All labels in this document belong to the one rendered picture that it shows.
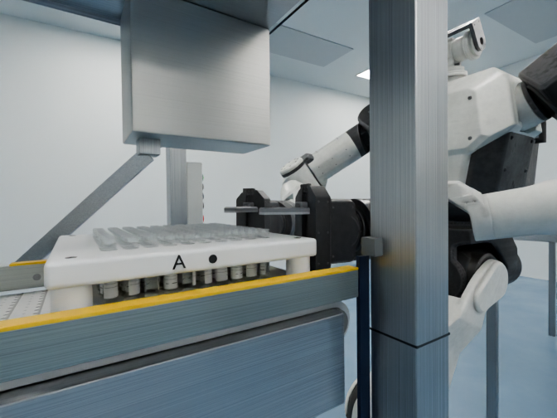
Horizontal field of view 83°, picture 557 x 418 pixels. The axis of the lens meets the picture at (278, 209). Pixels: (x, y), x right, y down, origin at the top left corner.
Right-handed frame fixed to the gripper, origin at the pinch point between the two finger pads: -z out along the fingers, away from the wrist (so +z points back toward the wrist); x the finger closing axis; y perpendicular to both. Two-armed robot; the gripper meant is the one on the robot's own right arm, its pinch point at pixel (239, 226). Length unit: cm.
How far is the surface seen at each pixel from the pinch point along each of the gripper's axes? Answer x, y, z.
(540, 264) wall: 75, -160, 472
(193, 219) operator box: 2, 52, 50
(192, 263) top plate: 1.6, -8.6, -21.2
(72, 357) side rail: 6.7, -5.6, -29.7
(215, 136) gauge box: -14.1, 2.7, -2.7
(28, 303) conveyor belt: 7.8, 14.1, -22.5
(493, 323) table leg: 51, -54, 128
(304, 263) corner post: 2.9, -14.9, -10.5
